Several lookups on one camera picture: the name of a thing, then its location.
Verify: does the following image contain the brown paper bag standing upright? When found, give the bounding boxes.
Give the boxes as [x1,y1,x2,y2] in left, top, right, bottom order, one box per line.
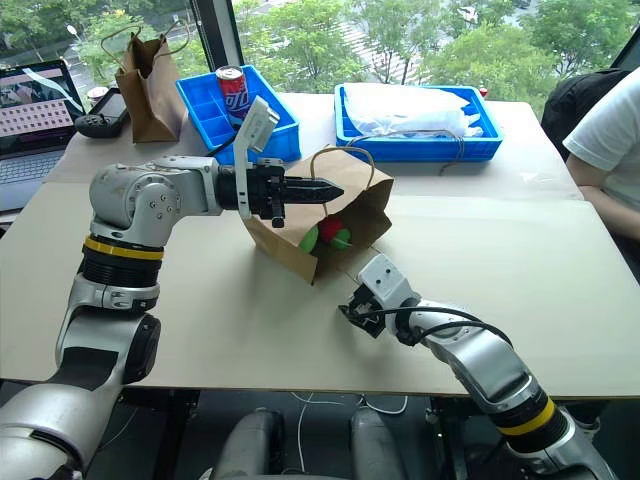
[101,20,191,145]

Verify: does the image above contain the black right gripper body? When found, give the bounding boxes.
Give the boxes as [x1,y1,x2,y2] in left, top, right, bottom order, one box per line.
[348,283,386,329]

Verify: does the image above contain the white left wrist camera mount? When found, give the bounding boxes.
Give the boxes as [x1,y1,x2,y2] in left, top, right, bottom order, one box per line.
[233,96,282,221]

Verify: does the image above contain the red cola can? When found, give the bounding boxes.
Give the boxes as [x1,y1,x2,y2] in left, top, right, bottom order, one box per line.
[215,64,252,132]

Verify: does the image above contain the black backpack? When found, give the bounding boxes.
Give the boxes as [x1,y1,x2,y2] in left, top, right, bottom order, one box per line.
[540,67,632,162]

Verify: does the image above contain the white plastic bags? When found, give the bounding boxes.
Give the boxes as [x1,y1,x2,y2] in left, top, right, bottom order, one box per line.
[343,83,485,140]

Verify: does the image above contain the open laptop computer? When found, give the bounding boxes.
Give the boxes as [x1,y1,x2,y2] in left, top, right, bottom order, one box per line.
[0,58,87,215]

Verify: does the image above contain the dark grey rounded shape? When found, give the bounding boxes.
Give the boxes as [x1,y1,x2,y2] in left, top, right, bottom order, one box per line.
[212,408,287,480]
[348,408,409,480]

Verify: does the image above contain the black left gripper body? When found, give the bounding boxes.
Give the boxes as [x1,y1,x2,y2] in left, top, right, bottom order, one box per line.
[245,157,290,230]

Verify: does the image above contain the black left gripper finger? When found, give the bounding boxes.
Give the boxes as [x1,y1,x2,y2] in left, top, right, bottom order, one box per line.
[284,191,345,207]
[284,176,345,195]

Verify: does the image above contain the red and green plush toy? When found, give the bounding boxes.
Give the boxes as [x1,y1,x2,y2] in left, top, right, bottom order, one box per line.
[299,216,354,255]

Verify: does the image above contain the blue plastic compartment bin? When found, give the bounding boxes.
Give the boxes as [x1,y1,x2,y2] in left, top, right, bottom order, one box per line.
[175,64,303,164]

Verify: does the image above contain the black window frame post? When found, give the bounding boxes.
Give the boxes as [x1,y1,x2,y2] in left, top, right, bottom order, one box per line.
[191,0,247,95]

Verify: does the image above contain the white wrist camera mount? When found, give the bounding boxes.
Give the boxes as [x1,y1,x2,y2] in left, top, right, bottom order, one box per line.
[356,253,422,337]
[233,96,282,221]

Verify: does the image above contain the black handheld controller device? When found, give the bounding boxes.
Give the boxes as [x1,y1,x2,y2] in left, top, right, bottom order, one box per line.
[74,87,132,140]

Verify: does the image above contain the blue plastic shallow bin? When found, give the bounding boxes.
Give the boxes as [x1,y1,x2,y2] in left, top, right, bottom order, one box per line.
[333,83,505,164]

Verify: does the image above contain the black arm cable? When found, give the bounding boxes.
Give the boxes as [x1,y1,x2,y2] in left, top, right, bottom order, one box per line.
[204,130,241,159]
[368,306,515,350]

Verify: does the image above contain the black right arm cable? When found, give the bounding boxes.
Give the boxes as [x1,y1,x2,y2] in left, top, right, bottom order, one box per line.
[368,306,515,350]

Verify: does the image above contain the person in white shirt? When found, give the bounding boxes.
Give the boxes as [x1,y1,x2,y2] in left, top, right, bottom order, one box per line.
[562,63,640,284]

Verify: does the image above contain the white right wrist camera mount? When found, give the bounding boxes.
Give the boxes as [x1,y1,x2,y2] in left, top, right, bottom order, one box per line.
[356,253,422,337]

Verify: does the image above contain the brown paper bag lying open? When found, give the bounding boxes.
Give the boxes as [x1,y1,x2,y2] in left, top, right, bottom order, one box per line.
[243,144,395,287]

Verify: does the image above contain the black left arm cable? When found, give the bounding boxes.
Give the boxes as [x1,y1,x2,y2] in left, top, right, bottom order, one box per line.
[204,130,241,159]

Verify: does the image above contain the white cable under table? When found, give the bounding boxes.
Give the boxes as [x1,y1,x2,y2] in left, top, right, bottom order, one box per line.
[288,391,410,474]

